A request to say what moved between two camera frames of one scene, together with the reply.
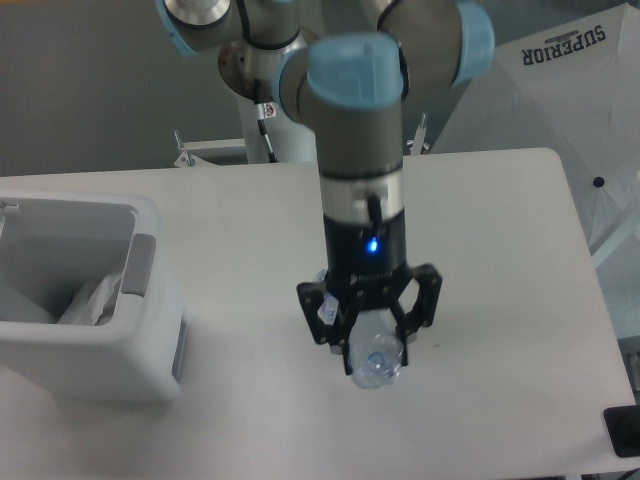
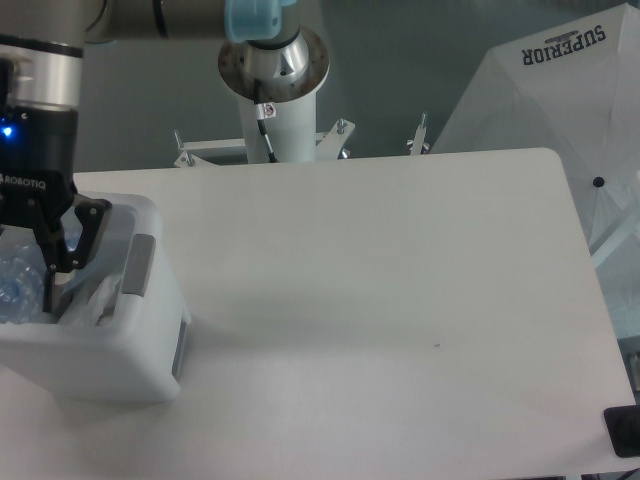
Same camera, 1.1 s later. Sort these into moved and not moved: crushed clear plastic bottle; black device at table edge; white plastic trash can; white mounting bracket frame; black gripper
Moved: black gripper; crushed clear plastic bottle
Not moved: white plastic trash can; black device at table edge; white mounting bracket frame
